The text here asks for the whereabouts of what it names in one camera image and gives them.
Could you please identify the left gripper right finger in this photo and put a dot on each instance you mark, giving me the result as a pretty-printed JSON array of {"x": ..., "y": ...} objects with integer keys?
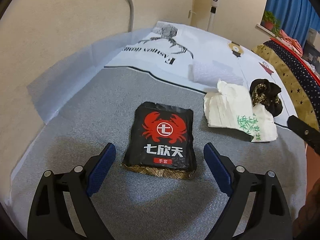
[{"x": 270, "y": 216}]

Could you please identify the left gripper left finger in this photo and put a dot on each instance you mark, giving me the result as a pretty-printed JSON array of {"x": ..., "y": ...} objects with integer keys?
[{"x": 49, "y": 217}]

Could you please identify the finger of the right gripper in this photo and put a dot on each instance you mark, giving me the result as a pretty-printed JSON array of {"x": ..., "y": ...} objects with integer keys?
[{"x": 310, "y": 135}]

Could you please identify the black gold patterned cloth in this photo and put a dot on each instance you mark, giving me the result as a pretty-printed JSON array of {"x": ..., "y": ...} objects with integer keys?
[{"x": 266, "y": 93}]

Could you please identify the black crab snack packet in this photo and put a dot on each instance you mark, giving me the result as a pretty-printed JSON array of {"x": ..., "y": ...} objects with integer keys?
[{"x": 161, "y": 142}]

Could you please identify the right human hand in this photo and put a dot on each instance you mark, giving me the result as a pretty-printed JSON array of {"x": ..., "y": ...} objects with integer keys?
[{"x": 306, "y": 225}]

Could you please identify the navy star bed sheet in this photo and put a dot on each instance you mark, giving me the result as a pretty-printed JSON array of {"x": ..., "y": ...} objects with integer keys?
[{"x": 300, "y": 82}]

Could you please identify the red bed blanket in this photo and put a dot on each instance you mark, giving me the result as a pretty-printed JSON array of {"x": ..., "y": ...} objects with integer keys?
[{"x": 307, "y": 64}]

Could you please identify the white bamboo print bag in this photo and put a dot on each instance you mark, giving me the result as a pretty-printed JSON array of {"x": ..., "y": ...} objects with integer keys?
[{"x": 231, "y": 107}]

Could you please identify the pink clothes pile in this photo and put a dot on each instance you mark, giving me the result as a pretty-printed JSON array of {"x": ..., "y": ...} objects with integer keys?
[{"x": 290, "y": 42}]

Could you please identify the potted green plant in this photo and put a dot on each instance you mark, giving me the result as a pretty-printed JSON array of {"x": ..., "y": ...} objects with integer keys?
[{"x": 270, "y": 22}]

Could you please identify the white foam wrap sheet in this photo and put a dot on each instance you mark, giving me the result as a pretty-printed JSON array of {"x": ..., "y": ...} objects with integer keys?
[{"x": 210, "y": 73}]

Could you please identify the blue window curtain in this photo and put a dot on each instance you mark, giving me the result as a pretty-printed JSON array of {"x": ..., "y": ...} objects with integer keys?
[{"x": 295, "y": 17}]

